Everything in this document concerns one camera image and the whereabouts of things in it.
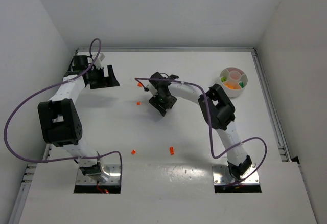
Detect metal base plate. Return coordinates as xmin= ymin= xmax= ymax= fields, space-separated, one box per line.
xmin=212 ymin=164 xmax=261 ymax=186
xmin=76 ymin=164 xmax=121 ymax=186

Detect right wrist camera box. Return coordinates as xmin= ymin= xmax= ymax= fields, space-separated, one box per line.
xmin=145 ymin=83 xmax=158 ymax=97

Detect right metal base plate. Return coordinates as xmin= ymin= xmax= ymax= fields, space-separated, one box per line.
xmin=212 ymin=164 xmax=261 ymax=186

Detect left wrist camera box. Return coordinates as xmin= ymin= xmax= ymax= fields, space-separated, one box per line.
xmin=94 ymin=53 xmax=105 ymax=69

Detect orange double lego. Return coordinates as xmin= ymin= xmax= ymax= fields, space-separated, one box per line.
xmin=170 ymin=147 xmax=175 ymax=155

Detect white divided bowl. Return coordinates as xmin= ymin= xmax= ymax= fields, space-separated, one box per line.
xmin=219 ymin=67 xmax=248 ymax=98

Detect yellow-orange legos in bowl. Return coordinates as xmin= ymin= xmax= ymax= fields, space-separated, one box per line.
xmin=225 ymin=83 xmax=241 ymax=90

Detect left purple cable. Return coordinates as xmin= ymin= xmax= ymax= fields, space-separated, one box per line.
xmin=3 ymin=38 xmax=123 ymax=176

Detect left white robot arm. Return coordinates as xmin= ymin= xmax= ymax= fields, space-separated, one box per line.
xmin=38 ymin=53 xmax=120 ymax=183

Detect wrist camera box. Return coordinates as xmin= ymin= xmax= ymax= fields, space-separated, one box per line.
xmin=145 ymin=83 xmax=158 ymax=97
xmin=94 ymin=53 xmax=105 ymax=69

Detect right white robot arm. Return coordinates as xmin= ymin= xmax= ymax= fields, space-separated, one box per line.
xmin=146 ymin=72 xmax=252 ymax=180

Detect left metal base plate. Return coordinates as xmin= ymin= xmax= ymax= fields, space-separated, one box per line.
xmin=76 ymin=164 xmax=121 ymax=186

